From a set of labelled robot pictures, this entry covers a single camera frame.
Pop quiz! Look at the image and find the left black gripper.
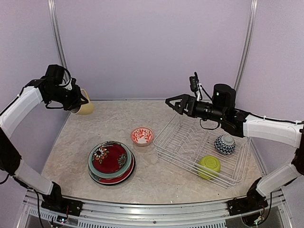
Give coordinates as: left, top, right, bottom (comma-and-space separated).
47, 84, 88, 110

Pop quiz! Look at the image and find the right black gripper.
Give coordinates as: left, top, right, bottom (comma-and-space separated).
166, 93, 226, 123

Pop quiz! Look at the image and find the yellow mug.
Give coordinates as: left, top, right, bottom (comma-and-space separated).
71, 88, 95, 115

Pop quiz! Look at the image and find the white wire dish rack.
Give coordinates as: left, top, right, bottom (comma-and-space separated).
153, 114, 250, 189

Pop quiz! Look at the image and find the white red patterned bowl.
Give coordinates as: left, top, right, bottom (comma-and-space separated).
131, 127, 154, 146

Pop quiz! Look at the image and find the blue white patterned cup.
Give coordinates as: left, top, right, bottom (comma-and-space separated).
214, 134, 236, 155

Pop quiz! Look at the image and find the lime green bowl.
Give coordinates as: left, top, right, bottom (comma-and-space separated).
197, 155, 221, 180

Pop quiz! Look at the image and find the pink scalloped plate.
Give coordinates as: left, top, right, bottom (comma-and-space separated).
88, 165, 135, 185

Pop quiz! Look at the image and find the light teal floral plate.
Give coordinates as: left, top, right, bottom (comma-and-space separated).
88, 141, 132, 179

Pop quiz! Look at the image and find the black rimmed beige plate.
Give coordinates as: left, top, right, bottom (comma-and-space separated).
88, 153, 136, 186

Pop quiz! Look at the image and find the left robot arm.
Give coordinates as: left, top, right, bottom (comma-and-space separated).
0, 64, 89, 211

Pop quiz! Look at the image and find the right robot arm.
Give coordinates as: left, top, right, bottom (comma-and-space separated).
165, 84, 304, 211

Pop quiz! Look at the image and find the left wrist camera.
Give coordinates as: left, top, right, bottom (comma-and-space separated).
59, 77, 76, 91

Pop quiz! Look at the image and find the left aluminium corner post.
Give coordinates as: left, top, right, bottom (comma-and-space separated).
47, 0, 71, 92

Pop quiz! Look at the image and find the aluminium corner post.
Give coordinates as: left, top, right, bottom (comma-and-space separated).
234, 0, 258, 92
47, 0, 71, 92

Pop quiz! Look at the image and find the right aluminium corner post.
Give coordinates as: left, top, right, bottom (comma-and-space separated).
234, 0, 258, 92

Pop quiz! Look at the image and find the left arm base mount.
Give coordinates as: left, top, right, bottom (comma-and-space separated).
41, 198, 83, 217

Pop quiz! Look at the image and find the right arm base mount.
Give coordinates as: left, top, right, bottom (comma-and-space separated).
227, 197, 268, 216

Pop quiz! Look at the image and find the aluminium front rail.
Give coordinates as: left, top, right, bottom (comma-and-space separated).
22, 192, 293, 228

